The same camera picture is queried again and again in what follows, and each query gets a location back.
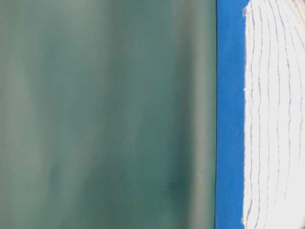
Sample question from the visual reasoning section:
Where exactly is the white blue striped towel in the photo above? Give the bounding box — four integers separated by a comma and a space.
242, 0, 305, 229

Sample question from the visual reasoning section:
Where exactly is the green curtain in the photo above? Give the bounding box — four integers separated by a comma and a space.
0, 0, 216, 229

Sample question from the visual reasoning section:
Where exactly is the blue table cloth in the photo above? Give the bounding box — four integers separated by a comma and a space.
215, 0, 248, 229

